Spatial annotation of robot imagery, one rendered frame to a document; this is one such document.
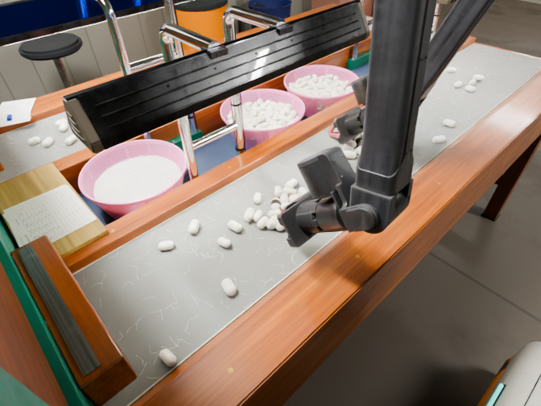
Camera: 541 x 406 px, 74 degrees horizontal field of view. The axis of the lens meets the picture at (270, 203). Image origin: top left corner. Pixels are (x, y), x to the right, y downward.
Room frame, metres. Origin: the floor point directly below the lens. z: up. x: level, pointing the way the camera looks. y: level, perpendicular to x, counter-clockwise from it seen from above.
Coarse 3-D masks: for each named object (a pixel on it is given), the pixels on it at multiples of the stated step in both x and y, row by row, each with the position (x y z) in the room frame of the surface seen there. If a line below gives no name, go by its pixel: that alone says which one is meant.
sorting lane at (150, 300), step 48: (480, 48) 1.54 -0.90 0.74; (432, 96) 1.13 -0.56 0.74; (480, 96) 1.12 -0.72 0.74; (336, 144) 0.86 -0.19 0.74; (432, 144) 0.84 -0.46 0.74; (240, 192) 0.67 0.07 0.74; (144, 240) 0.52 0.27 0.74; (192, 240) 0.51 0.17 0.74; (240, 240) 0.51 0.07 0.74; (96, 288) 0.40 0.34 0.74; (144, 288) 0.40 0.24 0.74; (192, 288) 0.39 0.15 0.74; (240, 288) 0.39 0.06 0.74; (144, 336) 0.30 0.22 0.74; (192, 336) 0.30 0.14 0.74; (144, 384) 0.22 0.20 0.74
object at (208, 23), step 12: (192, 0) 2.85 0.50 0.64; (204, 0) 2.84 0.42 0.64; (216, 0) 2.83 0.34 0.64; (180, 12) 2.73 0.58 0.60; (192, 12) 2.69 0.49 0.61; (204, 12) 2.70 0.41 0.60; (216, 12) 2.74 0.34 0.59; (180, 24) 2.75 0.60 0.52; (192, 24) 2.70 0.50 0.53; (204, 24) 2.70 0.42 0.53; (216, 24) 2.73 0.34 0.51; (216, 36) 2.73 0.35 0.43
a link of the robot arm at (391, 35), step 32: (384, 0) 0.40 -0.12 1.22; (416, 0) 0.38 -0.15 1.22; (384, 32) 0.39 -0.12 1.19; (416, 32) 0.38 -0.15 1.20; (384, 64) 0.39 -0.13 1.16; (416, 64) 0.37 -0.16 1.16; (384, 96) 0.38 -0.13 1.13; (416, 96) 0.37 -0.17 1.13; (384, 128) 0.37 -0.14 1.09; (384, 160) 0.35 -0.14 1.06; (352, 192) 0.36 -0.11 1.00; (384, 192) 0.34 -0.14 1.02; (384, 224) 0.32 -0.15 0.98
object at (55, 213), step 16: (48, 192) 0.64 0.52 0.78; (64, 192) 0.64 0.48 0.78; (16, 208) 0.59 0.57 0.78; (32, 208) 0.59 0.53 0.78; (48, 208) 0.59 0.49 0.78; (64, 208) 0.59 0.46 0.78; (80, 208) 0.58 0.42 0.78; (16, 224) 0.54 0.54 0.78; (32, 224) 0.54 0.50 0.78; (48, 224) 0.54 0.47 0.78; (64, 224) 0.54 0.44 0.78; (80, 224) 0.53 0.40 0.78; (16, 240) 0.50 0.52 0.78; (32, 240) 0.49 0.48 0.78
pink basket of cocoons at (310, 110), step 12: (288, 72) 1.29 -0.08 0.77; (300, 72) 1.32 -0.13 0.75; (312, 72) 1.34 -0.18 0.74; (324, 72) 1.33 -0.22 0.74; (348, 72) 1.29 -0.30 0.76; (288, 84) 1.25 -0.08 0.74; (300, 96) 1.11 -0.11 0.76; (336, 96) 1.09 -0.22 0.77; (348, 96) 1.12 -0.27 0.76; (312, 108) 1.11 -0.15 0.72
